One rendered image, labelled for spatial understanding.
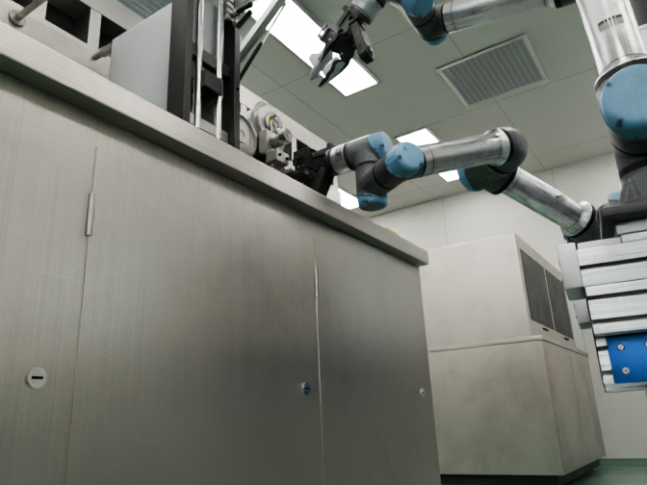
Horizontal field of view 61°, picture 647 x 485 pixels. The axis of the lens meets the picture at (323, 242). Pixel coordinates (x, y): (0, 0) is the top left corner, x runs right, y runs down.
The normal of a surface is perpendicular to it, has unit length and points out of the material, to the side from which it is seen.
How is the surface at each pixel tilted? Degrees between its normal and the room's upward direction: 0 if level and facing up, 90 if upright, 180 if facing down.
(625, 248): 90
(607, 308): 90
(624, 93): 98
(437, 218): 90
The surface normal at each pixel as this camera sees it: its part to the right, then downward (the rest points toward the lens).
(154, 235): 0.83, -0.21
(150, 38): -0.56, -0.23
